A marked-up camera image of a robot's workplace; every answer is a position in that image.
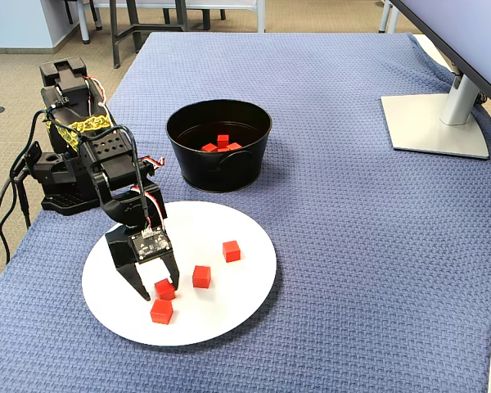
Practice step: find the computer monitor screen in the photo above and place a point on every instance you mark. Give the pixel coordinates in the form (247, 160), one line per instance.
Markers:
(474, 32)

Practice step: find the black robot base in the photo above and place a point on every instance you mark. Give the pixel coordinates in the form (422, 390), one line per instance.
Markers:
(61, 184)

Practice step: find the white table leg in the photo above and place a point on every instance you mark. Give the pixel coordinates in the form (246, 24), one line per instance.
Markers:
(84, 24)
(261, 16)

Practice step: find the blue woven tablecloth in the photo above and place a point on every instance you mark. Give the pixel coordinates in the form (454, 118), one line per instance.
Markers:
(352, 245)

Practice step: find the black chair frame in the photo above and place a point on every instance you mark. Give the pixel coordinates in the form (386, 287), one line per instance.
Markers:
(206, 20)
(97, 20)

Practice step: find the silver monitor stand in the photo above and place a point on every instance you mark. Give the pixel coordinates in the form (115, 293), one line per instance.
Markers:
(433, 127)

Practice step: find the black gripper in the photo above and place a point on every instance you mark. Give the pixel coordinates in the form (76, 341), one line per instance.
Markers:
(120, 248)

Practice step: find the grey metal table leg frame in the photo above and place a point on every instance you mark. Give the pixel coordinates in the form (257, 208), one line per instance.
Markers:
(115, 41)

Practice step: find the white table legs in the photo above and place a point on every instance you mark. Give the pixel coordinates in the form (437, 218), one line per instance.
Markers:
(386, 16)

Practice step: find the small wrist camera circuit board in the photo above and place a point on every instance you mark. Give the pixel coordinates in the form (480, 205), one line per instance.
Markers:
(152, 245)

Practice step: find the white round plate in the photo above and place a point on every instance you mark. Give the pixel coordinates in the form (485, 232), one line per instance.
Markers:
(229, 303)

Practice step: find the black metal bucket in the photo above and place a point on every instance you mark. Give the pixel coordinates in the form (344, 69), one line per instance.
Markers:
(219, 172)

